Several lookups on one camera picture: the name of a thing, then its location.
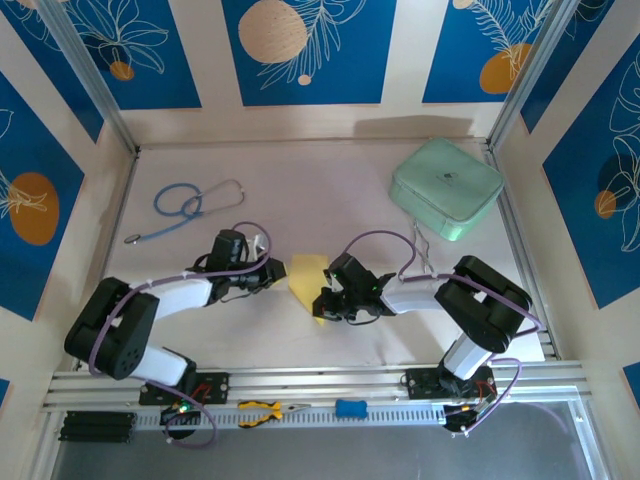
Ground aluminium mounting rail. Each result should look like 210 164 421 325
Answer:
42 362 594 409

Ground blue bone-shaped block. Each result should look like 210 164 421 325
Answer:
334 398 369 420

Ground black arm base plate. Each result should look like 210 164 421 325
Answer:
399 367 496 401
138 370 231 406

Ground small black controller board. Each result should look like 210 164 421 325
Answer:
442 399 501 436
159 402 204 426

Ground yellow black pliers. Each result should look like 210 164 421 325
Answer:
237 399 311 429

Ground yellow cloth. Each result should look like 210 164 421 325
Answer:
287 253 331 329

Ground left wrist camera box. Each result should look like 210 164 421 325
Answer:
247 233 271 262

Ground metal forceps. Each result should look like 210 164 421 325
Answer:
412 219 436 276

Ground aluminium frame post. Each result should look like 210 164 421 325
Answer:
487 0 576 151
37 0 141 154

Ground mint green zip case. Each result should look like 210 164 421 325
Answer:
389 138 505 244

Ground black stacked bars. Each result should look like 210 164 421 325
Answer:
58 410 137 444

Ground blue stethoscope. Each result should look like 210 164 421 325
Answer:
123 178 247 246

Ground slotted grey cable duct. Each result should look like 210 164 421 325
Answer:
134 403 451 432

